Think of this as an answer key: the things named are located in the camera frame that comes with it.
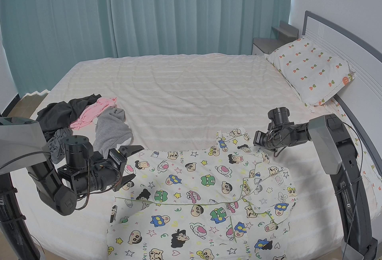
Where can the black garment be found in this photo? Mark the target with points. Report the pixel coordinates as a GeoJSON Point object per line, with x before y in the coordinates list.
{"type": "Point", "coordinates": [59, 112]}

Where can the light grey garment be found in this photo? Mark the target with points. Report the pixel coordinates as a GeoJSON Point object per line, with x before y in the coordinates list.
{"type": "Point", "coordinates": [112, 130]}

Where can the bed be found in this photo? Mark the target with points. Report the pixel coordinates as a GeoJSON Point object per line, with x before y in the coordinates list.
{"type": "Point", "coordinates": [194, 88]}

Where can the grey bedside table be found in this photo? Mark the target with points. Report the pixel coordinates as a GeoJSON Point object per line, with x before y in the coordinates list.
{"type": "Point", "coordinates": [265, 44]}

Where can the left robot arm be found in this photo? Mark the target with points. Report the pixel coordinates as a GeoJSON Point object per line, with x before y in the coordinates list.
{"type": "Point", "coordinates": [50, 187]}

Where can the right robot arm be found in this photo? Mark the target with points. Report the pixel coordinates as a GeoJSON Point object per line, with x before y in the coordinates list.
{"type": "Point", "coordinates": [331, 139]}

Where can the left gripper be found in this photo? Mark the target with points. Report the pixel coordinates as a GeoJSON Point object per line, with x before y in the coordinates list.
{"type": "Point", "coordinates": [104, 176]}

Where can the dark grey garment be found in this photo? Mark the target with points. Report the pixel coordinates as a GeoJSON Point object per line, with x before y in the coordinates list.
{"type": "Point", "coordinates": [59, 145]}

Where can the blue-green curtain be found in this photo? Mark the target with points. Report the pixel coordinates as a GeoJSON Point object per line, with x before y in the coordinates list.
{"type": "Point", "coordinates": [59, 14]}
{"type": "Point", "coordinates": [203, 2]}

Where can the white printed pyjama top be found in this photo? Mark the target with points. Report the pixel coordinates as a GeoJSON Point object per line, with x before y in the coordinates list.
{"type": "Point", "coordinates": [194, 193]}

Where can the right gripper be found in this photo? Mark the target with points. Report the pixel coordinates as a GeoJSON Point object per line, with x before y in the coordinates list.
{"type": "Point", "coordinates": [262, 139]}

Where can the pink garment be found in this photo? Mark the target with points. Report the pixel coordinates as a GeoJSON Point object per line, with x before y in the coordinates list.
{"type": "Point", "coordinates": [92, 111]}

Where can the white printed pillow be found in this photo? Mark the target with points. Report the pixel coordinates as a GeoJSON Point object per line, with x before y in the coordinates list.
{"type": "Point", "coordinates": [310, 71]}

